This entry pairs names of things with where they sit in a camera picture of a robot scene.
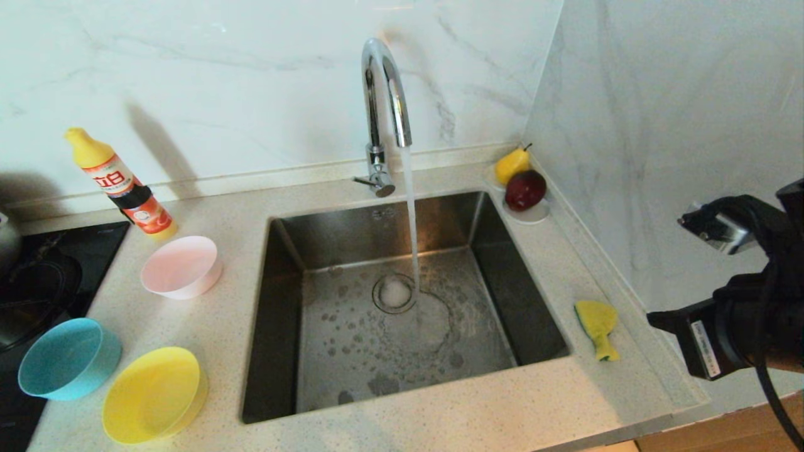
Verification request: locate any blue plastic bowl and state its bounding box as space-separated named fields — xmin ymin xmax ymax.
xmin=18 ymin=318 xmax=122 ymax=401

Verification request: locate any chrome gooseneck faucet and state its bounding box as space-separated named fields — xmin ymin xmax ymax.
xmin=352 ymin=38 xmax=413 ymax=198

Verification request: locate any yellow pear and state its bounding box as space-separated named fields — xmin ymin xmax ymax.
xmin=494 ymin=144 xmax=532 ymax=186

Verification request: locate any small white saucer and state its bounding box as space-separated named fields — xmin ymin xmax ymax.
xmin=502 ymin=198 xmax=550 ymax=225

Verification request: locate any dark red apple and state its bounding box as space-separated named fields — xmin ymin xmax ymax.
xmin=504 ymin=170 xmax=546 ymax=212

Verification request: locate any round metal sink drain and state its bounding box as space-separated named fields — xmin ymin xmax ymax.
xmin=372 ymin=274 xmax=418 ymax=315

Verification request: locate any black glass cooktop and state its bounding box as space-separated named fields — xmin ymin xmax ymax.
xmin=0 ymin=221 xmax=131 ymax=452

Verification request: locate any black round pan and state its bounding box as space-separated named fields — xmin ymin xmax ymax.
xmin=0 ymin=251 xmax=83 ymax=352

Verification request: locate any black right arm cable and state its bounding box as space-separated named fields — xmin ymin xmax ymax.
xmin=678 ymin=195 xmax=804 ymax=452

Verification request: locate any running tap water stream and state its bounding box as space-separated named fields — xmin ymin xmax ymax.
xmin=401 ymin=146 xmax=421 ymax=293

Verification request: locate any pink plastic bowl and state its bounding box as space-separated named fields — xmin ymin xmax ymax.
xmin=141 ymin=235 xmax=223 ymax=299

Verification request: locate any metal kettle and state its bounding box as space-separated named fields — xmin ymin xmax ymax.
xmin=0 ymin=210 xmax=23 ymax=277

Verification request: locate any yellow plastic bowl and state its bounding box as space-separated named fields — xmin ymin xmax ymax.
xmin=102 ymin=347 xmax=208 ymax=444

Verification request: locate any yellow green sponge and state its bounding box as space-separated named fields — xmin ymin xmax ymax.
xmin=573 ymin=300 xmax=619 ymax=362

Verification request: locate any orange dish soap bottle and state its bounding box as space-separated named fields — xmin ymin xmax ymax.
xmin=65 ymin=127 xmax=178 ymax=241

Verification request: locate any stainless steel sink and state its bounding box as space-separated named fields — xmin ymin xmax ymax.
xmin=242 ymin=190 xmax=572 ymax=424

